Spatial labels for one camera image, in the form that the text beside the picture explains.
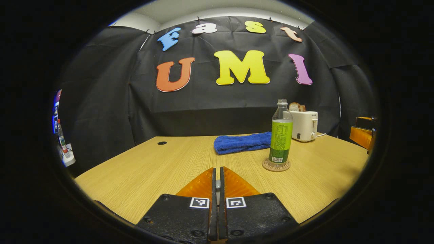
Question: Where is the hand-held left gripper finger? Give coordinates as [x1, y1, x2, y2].
[219, 166, 299, 244]
[136, 167, 218, 244]

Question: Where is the round wooden coaster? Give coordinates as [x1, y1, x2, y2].
[262, 159, 291, 172]

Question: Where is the clear water bottle green label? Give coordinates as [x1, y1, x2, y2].
[269, 99, 294, 166]

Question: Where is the red cap plastic bottle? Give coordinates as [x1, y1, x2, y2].
[57, 119, 69, 158]

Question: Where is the white toaster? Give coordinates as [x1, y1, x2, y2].
[290, 110, 318, 142]

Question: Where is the blue towel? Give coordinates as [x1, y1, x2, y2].
[214, 132, 273, 155]

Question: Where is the black backdrop cloth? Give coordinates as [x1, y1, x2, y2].
[58, 15, 378, 177]

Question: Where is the white side table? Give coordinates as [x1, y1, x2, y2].
[61, 143, 76, 167]

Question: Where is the computer monitor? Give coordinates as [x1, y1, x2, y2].
[52, 89, 62, 134]

